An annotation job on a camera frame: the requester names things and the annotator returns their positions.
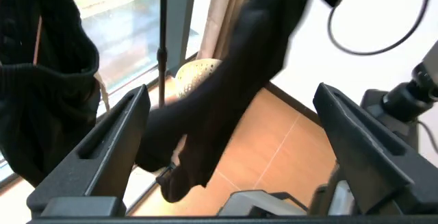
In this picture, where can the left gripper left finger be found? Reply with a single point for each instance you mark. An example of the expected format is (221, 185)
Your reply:
(109, 183)

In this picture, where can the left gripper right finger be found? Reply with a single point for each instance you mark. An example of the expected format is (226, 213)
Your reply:
(376, 183)

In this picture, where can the black garment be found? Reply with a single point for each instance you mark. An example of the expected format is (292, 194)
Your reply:
(239, 63)

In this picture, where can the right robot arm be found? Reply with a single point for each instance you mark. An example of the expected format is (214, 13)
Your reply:
(403, 100)

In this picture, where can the white laundry basket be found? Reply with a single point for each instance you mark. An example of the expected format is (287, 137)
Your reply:
(195, 75)

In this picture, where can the black clothes rack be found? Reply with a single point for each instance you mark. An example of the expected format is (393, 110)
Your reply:
(163, 28)

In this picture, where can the beige curtain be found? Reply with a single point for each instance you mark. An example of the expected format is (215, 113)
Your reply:
(219, 18)

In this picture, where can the window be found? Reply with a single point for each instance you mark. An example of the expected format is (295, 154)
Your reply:
(181, 18)

